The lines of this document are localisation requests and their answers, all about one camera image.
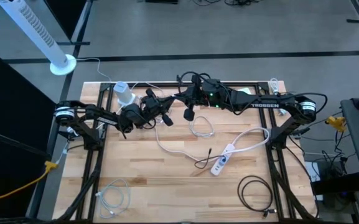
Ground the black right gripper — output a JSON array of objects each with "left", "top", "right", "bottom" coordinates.
[{"left": 179, "top": 73, "right": 231, "bottom": 123}]

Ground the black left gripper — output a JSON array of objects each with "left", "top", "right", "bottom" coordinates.
[{"left": 139, "top": 87, "right": 175, "bottom": 128}]

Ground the white USB cable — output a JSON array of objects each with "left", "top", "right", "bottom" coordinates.
[{"left": 188, "top": 115, "right": 215, "bottom": 139}]

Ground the white tower power strip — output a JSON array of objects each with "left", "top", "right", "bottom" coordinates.
[{"left": 113, "top": 81, "right": 137, "bottom": 107}]

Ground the short black USB cable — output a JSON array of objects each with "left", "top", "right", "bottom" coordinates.
[{"left": 193, "top": 147, "right": 228, "bottom": 170}]

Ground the white power strip cord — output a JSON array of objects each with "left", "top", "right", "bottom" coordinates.
[{"left": 132, "top": 81, "right": 271, "bottom": 164}]

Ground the black partition panel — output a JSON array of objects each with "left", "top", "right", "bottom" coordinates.
[
  {"left": 44, "top": 0, "right": 89, "bottom": 41},
  {"left": 0, "top": 41, "right": 59, "bottom": 220}
]

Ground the yellow clamp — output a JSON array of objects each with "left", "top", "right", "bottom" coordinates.
[{"left": 324, "top": 115, "right": 347, "bottom": 134}]

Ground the white tower fan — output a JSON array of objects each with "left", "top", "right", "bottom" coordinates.
[{"left": 0, "top": 0, "right": 77, "bottom": 77}]

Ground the black computer box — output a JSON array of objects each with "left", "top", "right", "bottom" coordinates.
[{"left": 309, "top": 160, "right": 359, "bottom": 197}]

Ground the white fan power cable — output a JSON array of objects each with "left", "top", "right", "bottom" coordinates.
[{"left": 75, "top": 57, "right": 114, "bottom": 82}]

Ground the bundled white plug cable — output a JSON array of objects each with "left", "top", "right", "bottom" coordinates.
[{"left": 268, "top": 77, "right": 288, "bottom": 116}]

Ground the black coiled cable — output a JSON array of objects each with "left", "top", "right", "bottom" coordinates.
[{"left": 237, "top": 174, "right": 278, "bottom": 218}]

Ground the short white plug cable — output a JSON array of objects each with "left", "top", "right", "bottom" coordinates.
[{"left": 55, "top": 141, "right": 70, "bottom": 165}]

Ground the large white coiled cable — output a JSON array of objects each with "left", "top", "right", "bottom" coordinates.
[{"left": 95, "top": 176, "right": 131, "bottom": 219}]

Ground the yellow extension cord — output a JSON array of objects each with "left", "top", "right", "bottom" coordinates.
[{"left": 0, "top": 160, "right": 59, "bottom": 203}]

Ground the black cable tangle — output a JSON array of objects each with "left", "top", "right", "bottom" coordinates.
[{"left": 297, "top": 124, "right": 356, "bottom": 175}]

